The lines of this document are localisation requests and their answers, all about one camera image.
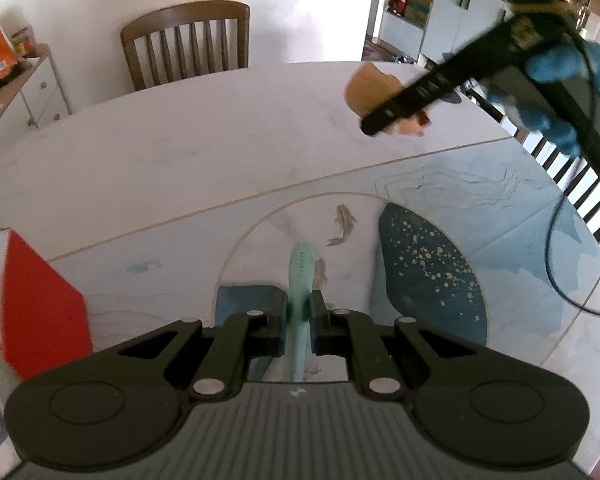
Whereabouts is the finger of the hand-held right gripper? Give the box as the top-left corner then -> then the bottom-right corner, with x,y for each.
360,90 -> 419,136

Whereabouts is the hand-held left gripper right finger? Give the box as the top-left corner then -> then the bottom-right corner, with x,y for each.
309,290 -> 502,402

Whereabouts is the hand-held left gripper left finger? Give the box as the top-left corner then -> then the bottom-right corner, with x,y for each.
87,291 -> 287,402

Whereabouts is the yellow plush toy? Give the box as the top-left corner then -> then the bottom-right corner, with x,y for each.
344,62 -> 432,139

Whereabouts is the light teal plastic stick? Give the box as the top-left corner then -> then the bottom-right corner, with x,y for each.
282,241 -> 314,387

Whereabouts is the red cardboard box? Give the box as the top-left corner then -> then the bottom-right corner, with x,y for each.
0,229 -> 94,480

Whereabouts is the marble patterned desktop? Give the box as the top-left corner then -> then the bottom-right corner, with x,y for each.
0,62 -> 600,480

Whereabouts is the person's right hand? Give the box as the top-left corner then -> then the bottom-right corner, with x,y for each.
482,40 -> 600,158

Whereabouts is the cardboard box on shelf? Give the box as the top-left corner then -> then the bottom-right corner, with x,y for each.
404,0 -> 436,24

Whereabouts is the wooden slat-back chair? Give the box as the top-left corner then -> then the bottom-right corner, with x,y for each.
522,132 -> 600,244
120,0 -> 251,92

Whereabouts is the white sideboard cabinet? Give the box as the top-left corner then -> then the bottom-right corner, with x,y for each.
0,42 -> 74,162

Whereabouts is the small red-lidded jar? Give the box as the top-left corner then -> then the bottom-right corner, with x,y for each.
12,25 -> 36,59

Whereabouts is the white wall cabinet unit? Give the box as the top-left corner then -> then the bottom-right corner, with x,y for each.
374,0 -> 600,69

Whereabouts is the black cable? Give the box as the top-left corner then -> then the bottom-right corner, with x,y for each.
546,10 -> 600,318

